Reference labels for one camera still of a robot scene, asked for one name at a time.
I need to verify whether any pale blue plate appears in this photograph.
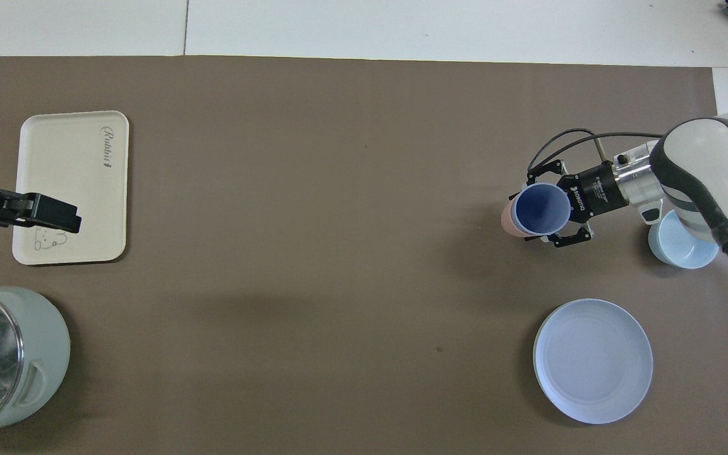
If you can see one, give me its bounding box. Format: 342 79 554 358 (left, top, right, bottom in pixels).
533 298 654 425

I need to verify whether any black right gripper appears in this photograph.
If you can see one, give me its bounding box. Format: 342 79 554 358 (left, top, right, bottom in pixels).
526 159 630 248

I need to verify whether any pink cup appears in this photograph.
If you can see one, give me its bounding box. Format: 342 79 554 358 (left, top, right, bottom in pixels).
500 196 529 238

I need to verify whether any brown table mat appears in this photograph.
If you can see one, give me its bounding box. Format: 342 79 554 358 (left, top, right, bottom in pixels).
0 56 728 455

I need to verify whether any pale green glass-lidded pot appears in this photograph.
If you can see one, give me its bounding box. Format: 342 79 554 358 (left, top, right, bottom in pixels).
0 286 71 442

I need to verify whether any light blue bowl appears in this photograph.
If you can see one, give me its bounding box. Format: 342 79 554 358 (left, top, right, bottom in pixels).
648 209 720 270

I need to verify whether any blue ribbed cup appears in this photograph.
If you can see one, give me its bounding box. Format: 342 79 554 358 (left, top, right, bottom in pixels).
511 183 572 237

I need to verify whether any cream rabbit print tray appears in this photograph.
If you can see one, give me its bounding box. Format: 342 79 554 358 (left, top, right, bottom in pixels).
12 111 130 265

